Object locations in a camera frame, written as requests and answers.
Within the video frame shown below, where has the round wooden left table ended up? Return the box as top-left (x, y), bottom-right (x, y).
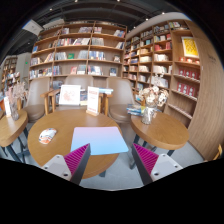
top-left (0, 109), bottom-right (28, 162)

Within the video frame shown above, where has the stack of books on table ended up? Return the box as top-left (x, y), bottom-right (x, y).
top-left (126, 104), bottom-right (145, 116)

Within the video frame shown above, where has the white framed picture card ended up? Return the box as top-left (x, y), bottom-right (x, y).
top-left (59, 85), bottom-right (81, 105)

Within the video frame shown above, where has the white sign with red text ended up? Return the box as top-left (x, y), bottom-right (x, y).
top-left (87, 87), bottom-right (99, 116)

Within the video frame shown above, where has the beige armchair right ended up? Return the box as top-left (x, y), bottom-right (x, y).
top-left (106, 77), bottom-right (135, 123)

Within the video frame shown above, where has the left vase with dried flowers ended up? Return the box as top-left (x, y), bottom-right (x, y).
top-left (6, 82), bottom-right (27, 121)

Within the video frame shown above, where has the round wooden right table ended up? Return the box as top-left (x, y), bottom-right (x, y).
top-left (130, 112), bottom-right (189, 156)

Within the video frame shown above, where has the yellow framed poster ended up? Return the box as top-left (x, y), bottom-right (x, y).
top-left (181, 36), bottom-right (199, 58)

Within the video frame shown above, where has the beige armchair middle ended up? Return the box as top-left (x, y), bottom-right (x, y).
top-left (53, 74), bottom-right (107, 116)

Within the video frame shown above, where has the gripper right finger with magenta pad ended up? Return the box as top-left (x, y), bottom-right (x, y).
top-left (132, 144), bottom-right (182, 185)

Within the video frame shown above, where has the round wooden table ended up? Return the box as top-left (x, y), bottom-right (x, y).
top-left (0, 109), bottom-right (28, 162)
top-left (27, 109), bottom-right (125, 180)
top-left (130, 112), bottom-right (189, 156)

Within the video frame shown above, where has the light blue pink mouse pad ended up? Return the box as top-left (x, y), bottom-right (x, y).
top-left (71, 126), bottom-right (128, 155)

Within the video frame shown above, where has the wooden bookshelf right wall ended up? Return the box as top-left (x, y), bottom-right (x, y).
top-left (121, 19), bottom-right (202, 128)

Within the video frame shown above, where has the wooden bookshelf far left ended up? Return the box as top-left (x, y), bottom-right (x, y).
top-left (1, 55), bottom-right (18, 91)

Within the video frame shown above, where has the large wooden bookshelf centre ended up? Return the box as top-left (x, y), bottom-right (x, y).
top-left (29, 21), bottom-right (127, 87)

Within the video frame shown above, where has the beige armchair left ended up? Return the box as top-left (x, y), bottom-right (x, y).
top-left (24, 77), bottom-right (50, 123)

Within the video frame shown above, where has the round wooden centre table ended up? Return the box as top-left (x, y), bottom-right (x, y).
top-left (27, 109), bottom-right (125, 180)

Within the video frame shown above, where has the beige armchair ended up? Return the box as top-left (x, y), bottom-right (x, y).
top-left (106, 77), bottom-right (135, 123)
top-left (53, 74), bottom-right (107, 116)
top-left (24, 77), bottom-right (50, 123)

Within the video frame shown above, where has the glass vase with dried flowers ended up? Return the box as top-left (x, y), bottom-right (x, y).
top-left (139, 86), bottom-right (169, 125)

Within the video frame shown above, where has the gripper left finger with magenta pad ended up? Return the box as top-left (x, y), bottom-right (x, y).
top-left (42, 144), bottom-right (90, 185)

